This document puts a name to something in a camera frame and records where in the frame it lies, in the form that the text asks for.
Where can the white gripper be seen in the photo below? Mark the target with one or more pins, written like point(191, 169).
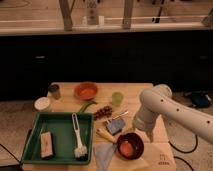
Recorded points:
point(145, 126)

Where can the orange red apple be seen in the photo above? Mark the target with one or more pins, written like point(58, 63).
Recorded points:
point(126, 149)

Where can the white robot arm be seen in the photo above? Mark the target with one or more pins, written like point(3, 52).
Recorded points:
point(158, 100)

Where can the dark purple bowl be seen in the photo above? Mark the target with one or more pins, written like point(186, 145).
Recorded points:
point(136, 142)

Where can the orange bowl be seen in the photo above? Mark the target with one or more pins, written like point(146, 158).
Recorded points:
point(85, 91)

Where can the small white bowl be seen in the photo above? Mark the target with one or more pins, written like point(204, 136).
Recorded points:
point(42, 104)

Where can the metal knife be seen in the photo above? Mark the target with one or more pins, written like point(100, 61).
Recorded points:
point(115, 117)

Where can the blue sponge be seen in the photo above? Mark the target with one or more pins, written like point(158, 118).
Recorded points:
point(115, 126)

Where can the yellow banana toy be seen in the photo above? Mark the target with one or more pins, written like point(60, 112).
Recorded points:
point(103, 133)

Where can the green plastic cup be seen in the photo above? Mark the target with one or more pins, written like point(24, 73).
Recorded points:
point(117, 98)

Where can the dark grape bunch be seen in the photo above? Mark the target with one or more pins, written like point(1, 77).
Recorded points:
point(103, 112)

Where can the grey blue cloth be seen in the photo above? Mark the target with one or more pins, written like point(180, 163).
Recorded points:
point(103, 155)

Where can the blue black device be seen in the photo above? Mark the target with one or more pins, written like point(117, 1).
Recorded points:
point(199, 99)

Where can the green pepper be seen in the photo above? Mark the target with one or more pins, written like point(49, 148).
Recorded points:
point(86, 105)

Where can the white dish brush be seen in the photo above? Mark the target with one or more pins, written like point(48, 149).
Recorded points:
point(81, 150)

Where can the green plastic tray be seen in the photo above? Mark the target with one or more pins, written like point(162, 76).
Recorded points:
point(60, 125)

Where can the brown white sponge block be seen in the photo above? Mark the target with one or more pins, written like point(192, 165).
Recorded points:
point(46, 145)

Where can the dark metal cup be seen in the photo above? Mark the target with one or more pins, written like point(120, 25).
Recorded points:
point(54, 89)

